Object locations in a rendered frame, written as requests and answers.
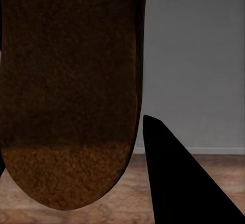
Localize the sandal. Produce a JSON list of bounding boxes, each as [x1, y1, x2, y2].
[[0, 0, 146, 211]]

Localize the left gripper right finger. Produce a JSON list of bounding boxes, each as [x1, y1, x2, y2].
[[143, 115, 245, 224]]

